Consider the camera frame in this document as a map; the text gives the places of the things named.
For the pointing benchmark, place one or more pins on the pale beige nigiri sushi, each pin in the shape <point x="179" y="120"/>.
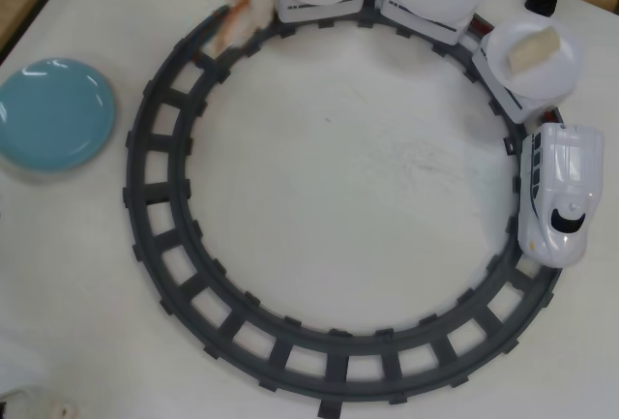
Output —
<point x="532" y="49"/>

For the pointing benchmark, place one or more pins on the dark red train coupler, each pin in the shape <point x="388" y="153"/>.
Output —
<point x="482" y="24"/>
<point x="551" y="114"/>

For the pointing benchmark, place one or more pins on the round blue dish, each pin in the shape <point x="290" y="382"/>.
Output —
<point x="53" y="114"/>

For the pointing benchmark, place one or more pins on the grey circular toy track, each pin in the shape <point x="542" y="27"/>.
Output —
<point x="337" y="366"/>

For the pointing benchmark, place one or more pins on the white Shinkansen toy locomotive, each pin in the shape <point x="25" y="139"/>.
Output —
<point x="556" y="182"/>

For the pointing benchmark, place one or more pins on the white Shinkansen carriage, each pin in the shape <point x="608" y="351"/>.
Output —
<point x="425" y="27"/>
<point x="508" y="99"/>
<point x="309" y="11"/>

